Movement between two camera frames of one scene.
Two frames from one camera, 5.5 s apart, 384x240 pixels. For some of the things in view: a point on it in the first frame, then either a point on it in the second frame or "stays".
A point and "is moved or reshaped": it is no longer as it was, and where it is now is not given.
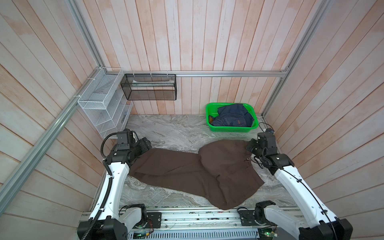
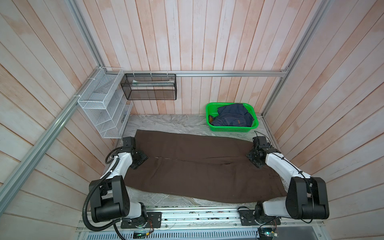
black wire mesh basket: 150,86 stays
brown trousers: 223,171 is moved or reshaped
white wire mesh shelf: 105,103 stays
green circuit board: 266,233 stays
